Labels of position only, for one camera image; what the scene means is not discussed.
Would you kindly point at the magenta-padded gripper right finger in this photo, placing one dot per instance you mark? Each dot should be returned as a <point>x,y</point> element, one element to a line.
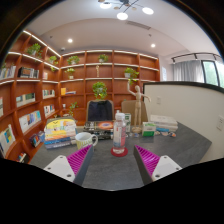
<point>148,163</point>

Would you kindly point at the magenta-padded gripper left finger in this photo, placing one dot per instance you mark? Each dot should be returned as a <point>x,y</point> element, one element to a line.
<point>78,163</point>

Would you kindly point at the clear plastic water bottle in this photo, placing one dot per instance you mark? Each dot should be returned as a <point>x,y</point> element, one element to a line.
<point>119,135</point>

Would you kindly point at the yellow striped white mug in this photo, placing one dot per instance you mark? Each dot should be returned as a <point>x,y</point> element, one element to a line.
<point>83,140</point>

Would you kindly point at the green white box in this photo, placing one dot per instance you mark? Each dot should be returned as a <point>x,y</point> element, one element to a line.
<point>148,129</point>

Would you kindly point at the flat round red coaster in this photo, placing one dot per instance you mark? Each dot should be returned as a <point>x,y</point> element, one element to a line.
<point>115,154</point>

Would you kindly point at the colourful book stack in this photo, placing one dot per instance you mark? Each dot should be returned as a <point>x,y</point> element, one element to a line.
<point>60,131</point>

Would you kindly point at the dark book with orange print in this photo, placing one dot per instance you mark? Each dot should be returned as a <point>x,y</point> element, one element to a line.
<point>103,126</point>

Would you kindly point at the tall green white carton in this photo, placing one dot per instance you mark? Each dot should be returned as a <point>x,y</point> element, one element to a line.
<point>128,121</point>

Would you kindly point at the dark office chair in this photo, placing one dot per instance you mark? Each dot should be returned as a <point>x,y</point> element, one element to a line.
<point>100,110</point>

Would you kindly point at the wooden artist mannequin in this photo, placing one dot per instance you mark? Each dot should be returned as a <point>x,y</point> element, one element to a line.
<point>138,103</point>

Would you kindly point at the orange wooden shelf unit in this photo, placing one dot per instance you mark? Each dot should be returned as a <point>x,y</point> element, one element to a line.
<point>33,100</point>

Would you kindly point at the grey curtain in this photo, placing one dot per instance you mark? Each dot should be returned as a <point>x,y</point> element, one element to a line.
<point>187,71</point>

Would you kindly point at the window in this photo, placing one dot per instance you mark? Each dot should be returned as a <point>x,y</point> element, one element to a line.
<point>213,72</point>

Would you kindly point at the round recessed ceiling light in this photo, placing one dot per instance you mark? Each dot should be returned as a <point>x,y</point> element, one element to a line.
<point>152,45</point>
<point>70,40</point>

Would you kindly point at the ceiling air vent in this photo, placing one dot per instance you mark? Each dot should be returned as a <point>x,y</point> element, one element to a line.
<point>138,25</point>

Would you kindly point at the black chandelier with round lamps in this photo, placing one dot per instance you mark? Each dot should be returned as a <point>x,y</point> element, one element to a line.
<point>122,15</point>

